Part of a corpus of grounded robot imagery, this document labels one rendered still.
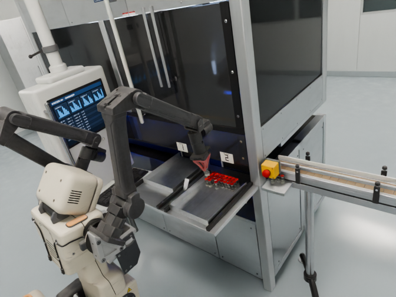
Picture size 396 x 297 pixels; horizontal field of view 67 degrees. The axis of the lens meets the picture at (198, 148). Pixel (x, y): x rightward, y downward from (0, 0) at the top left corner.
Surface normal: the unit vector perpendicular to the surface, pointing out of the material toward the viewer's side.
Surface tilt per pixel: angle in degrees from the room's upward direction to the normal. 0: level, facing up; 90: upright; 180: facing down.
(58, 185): 48
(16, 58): 90
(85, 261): 90
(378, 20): 90
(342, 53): 90
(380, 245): 0
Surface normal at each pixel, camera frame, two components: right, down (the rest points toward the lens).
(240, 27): -0.62, 0.47
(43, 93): 0.84, 0.11
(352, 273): -0.18, -0.87
